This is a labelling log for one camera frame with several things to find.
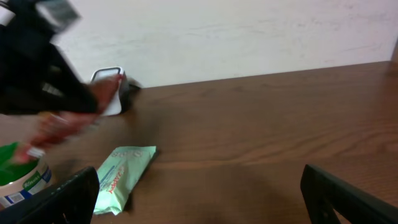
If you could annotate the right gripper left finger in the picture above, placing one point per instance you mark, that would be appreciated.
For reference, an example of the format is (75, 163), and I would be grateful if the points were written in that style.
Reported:
(71, 201)

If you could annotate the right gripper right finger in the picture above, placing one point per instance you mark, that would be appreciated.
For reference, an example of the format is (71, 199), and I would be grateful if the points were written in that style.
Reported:
(325, 195)

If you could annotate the mint green wipes pack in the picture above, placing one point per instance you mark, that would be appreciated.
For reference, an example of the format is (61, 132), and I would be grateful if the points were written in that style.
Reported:
(118, 175)

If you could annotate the white barcode scanner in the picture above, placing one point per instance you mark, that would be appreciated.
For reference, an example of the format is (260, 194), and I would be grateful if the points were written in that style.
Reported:
(113, 90)

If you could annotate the red Top snack packet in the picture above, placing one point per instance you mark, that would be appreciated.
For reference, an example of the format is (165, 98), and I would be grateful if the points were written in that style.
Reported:
(54, 128)

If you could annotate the green lid jar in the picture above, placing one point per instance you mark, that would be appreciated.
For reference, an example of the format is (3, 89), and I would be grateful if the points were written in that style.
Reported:
(21, 181)

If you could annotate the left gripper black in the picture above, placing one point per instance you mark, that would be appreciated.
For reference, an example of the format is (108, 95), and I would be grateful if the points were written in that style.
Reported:
(35, 76)

